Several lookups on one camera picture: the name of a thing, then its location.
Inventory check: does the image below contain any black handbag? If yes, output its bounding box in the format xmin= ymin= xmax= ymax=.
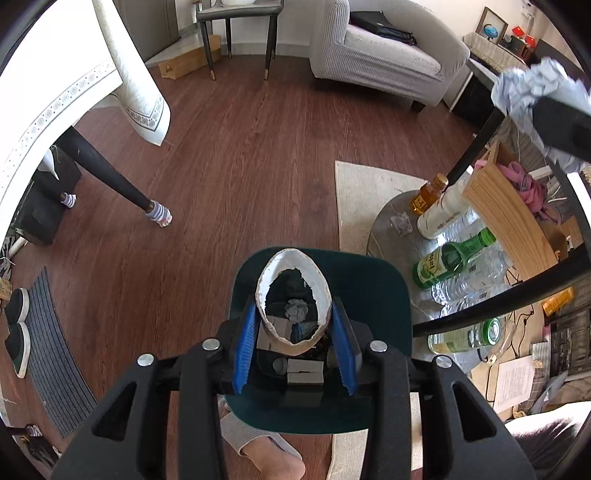
xmin=348 ymin=10 xmax=419 ymax=47

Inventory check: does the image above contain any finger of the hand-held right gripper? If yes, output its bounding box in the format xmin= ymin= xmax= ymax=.
xmin=533 ymin=95 xmax=591 ymax=163

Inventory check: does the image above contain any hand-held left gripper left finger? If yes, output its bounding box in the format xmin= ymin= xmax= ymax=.
xmin=51 ymin=304 xmax=258 ymax=480

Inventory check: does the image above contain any orange drink bottle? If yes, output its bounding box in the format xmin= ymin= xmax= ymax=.
xmin=410 ymin=172 xmax=450 ymax=217

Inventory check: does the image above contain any grey crumpled scrap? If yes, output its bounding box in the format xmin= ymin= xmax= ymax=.
xmin=390 ymin=212 xmax=414 ymax=239

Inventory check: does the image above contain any small grey cardboard box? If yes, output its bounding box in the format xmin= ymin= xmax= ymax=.
xmin=257 ymin=316 xmax=291 ymax=352
xmin=286 ymin=360 xmax=325 ymax=387

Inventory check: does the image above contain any person's foot with sock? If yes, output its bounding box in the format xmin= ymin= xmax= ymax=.
xmin=219 ymin=408 xmax=304 ymax=462

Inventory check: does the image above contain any pale green patterned tablecloth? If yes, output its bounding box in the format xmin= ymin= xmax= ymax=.
xmin=0 ymin=0 xmax=172 ymax=234

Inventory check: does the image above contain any wooden box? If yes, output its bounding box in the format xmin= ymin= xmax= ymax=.
xmin=461 ymin=140 xmax=563 ymax=271

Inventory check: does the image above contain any grey door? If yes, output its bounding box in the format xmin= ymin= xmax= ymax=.
xmin=137 ymin=0 xmax=182 ymax=62

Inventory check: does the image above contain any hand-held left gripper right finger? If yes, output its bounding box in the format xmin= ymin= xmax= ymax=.
xmin=331 ymin=298 xmax=536 ymax=480

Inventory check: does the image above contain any black shoe white sole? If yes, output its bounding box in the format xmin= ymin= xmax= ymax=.
xmin=4 ymin=288 xmax=31 ymax=325
xmin=5 ymin=322 xmax=33 ymax=380

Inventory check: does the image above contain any dark ribbed floor mat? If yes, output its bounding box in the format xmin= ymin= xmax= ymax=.
xmin=17 ymin=267 xmax=101 ymax=440

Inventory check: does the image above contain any person's dark trouser leg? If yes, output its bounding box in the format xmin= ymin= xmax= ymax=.
xmin=505 ymin=401 xmax=588 ymax=480

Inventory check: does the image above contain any white printed paper sheet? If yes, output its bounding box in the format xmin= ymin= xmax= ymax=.
xmin=493 ymin=354 xmax=537 ymax=415

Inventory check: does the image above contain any cream lace cloth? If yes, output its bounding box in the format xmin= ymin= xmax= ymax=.
xmin=462 ymin=32 xmax=533 ymax=75

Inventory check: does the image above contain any black table leg striped sock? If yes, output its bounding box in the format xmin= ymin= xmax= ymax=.
xmin=58 ymin=124 xmax=174 ymax=230
xmin=46 ymin=152 xmax=79 ymax=209

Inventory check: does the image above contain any beige rug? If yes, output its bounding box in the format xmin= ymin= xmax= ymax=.
xmin=329 ymin=160 xmax=433 ymax=480

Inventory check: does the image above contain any dark cabinet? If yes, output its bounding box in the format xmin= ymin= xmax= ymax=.
xmin=449 ymin=68 xmax=505 ymax=131

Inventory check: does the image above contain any flat brown cardboard box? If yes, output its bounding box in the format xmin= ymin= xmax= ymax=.
xmin=158 ymin=34 xmax=222 ymax=80

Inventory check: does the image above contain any grey armchair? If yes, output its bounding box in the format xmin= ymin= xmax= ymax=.
xmin=308 ymin=0 xmax=472 ymax=114

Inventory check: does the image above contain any pale green glass bottle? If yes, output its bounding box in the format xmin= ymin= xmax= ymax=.
xmin=427 ymin=317 xmax=503 ymax=356

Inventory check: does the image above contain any pile of clear plastic bottles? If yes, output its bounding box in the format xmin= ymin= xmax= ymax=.
xmin=431 ymin=208 xmax=517 ymax=320

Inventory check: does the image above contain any pink purple cloth bundle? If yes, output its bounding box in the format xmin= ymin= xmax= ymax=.
xmin=475 ymin=159 xmax=563 ymax=216

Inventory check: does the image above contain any small white paper ball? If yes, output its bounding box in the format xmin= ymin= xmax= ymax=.
xmin=491 ymin=58 xmax=591 ymax=174

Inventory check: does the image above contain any white plastic bottle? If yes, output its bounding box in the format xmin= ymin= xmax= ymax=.
xmin=416 ymin=178 xmax=472 ymax=241

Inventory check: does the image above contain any black storage box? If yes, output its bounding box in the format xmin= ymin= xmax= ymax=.
xmin=13 ymin=148 xmax=82 ymax=246

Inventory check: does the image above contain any picture frame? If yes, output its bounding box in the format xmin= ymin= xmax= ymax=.
xmin=475 ymin=6 xmax=509 ymax=45

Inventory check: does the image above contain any black metal round table frame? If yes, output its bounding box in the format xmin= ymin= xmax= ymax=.
xmin=367 ymin=60 xmax=591 ymax=339

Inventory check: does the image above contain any orange packet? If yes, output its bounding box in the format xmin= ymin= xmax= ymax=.
xmin=540 ymin=285 xmax=576 ymax=317

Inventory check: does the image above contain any large white paper ball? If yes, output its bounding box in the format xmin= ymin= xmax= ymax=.
xmin=283 ymin=298 xmax=310 ymax=323

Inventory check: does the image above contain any red ornament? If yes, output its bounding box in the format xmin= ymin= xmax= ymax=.
xmin=512 ymin=25 xmax=539 ymax=48

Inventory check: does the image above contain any dark green trash bin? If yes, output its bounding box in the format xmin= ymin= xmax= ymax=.
xmin=225 ymin=246 xmax=413 ymax=435

